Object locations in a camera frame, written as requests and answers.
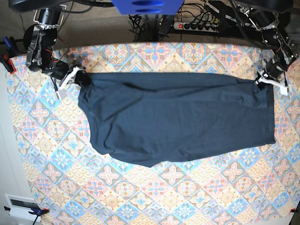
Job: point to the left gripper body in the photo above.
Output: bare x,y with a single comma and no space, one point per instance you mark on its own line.
273,73

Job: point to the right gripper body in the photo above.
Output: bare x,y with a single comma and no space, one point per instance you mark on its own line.
62,74

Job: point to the dark navy t-shirt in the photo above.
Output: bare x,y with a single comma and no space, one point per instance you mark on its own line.
148,118

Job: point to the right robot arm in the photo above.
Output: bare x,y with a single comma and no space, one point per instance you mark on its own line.
46,50

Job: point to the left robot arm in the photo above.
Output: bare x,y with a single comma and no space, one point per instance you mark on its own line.
275,38

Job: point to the black round stool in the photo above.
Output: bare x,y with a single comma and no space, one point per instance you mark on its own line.
30,38

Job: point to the orange black clamp left edge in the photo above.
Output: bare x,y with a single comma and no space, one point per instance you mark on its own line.
7,63

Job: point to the blue clamp upper left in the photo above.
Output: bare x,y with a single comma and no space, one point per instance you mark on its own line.
11,43

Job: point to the white power strip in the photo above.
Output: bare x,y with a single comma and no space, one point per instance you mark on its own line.
205,26

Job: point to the patterned tile tablecloth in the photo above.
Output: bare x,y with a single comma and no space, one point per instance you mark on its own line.
81,187

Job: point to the blue orange clamp bottom left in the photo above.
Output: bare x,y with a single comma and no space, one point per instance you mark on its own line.
38,213

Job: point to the white floor vent box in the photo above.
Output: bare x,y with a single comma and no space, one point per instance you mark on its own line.
20,207

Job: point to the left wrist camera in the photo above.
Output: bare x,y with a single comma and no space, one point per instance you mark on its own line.
284,90

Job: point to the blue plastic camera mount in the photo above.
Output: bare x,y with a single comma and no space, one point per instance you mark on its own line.
147,7

